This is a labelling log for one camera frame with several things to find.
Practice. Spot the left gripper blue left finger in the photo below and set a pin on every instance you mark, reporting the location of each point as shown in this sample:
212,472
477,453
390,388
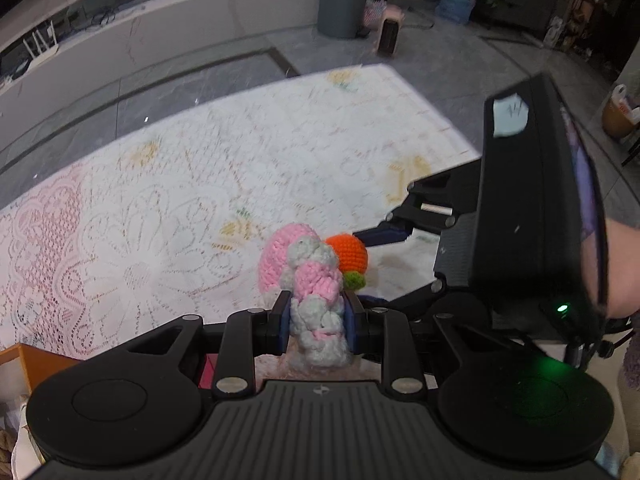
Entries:
278,325

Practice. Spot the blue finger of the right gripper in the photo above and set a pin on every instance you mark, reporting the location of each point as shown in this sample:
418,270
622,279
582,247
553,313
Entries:
385,233

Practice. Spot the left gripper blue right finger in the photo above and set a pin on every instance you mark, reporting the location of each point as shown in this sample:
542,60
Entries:
355,323

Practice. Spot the orange crochet fruit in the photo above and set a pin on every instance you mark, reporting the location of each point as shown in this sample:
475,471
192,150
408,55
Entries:
353,260

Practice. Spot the pink white crochet roll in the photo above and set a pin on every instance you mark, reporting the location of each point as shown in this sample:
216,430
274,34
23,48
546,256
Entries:
298,261

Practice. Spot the brown plush toy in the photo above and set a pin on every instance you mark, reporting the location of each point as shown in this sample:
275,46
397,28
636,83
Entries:
7,443

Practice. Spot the person's right forearm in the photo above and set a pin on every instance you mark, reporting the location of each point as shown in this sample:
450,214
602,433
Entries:
622,297

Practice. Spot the red lidded box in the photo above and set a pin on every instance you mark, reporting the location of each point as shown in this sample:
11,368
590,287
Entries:
207,376

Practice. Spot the white lace tablecloth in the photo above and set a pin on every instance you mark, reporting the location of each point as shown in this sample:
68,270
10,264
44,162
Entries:
172,218

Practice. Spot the small pink heater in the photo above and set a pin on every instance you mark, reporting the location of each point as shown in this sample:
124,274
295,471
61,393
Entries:
389,30

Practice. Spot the grey trash bin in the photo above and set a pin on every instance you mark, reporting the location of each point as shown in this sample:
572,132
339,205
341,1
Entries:
340,19

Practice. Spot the orange white storage box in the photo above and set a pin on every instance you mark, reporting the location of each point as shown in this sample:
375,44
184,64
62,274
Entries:
24,368

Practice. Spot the white tv console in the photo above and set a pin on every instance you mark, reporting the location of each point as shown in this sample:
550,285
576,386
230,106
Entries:
148,33

